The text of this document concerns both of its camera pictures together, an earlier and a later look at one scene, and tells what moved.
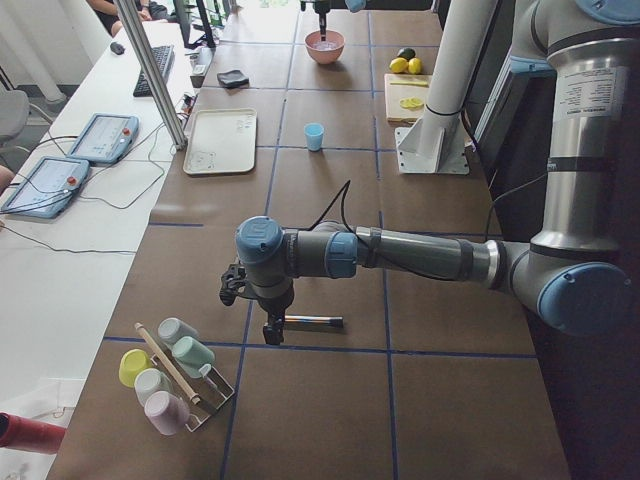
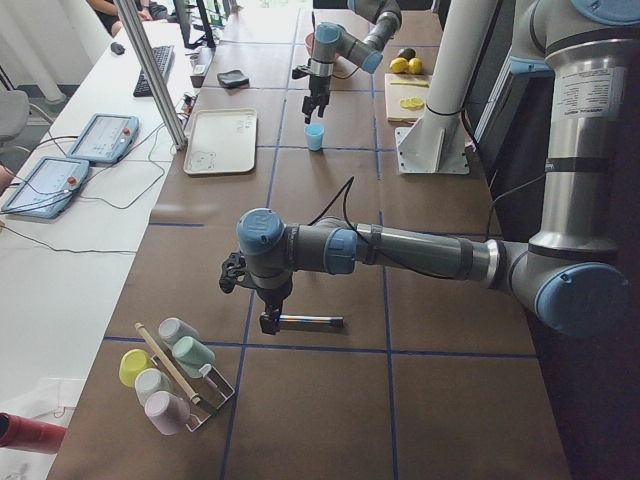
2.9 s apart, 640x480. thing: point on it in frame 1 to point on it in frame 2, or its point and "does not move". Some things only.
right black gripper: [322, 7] to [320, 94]
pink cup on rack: [167, 412] does not move
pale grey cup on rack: [148, 381] does not move
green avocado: [407, 53] does not move
